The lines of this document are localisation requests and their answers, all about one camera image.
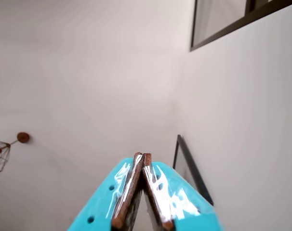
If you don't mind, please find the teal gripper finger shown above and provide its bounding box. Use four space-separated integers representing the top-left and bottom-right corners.
142 153 226 231
67 151 144 231

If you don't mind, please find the brown ceiling rose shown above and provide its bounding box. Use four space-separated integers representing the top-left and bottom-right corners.
17 131 30 144

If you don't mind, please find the black picture frame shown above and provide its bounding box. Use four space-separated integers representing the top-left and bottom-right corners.
172 134 214 206

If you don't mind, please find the black window frame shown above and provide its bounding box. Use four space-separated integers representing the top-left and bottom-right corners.
189 0 292 52

